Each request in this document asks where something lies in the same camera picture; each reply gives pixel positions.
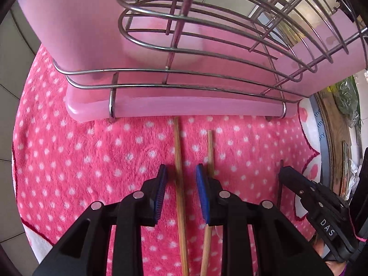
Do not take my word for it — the wooden chopstick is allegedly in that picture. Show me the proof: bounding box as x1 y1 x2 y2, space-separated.
200 130 215 276
173 117 190 276

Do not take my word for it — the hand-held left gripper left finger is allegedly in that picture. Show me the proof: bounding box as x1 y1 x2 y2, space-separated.
32 164 169 276

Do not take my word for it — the pink polka dot blanket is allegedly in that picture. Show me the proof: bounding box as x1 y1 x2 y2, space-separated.
11 43 328 276

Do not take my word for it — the dark brown chopstick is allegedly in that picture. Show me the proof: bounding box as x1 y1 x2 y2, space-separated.
277 159 285 206

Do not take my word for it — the plastic bag of greens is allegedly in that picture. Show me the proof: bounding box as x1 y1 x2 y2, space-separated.
335 76 363 127

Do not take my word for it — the pink utensil holder wire rack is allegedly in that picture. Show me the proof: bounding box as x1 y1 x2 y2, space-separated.
17 0 368 123

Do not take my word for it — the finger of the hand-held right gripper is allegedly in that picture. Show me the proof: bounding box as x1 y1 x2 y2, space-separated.
356 148 368 199
279 166 317 213

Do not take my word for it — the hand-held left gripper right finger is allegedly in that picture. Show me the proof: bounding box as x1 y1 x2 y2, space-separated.
195 163 334 276

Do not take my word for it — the cardboard box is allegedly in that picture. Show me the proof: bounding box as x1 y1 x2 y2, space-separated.
318 88 361 199

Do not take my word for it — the silver metal object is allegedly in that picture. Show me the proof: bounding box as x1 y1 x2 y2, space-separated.
341 140 360 204

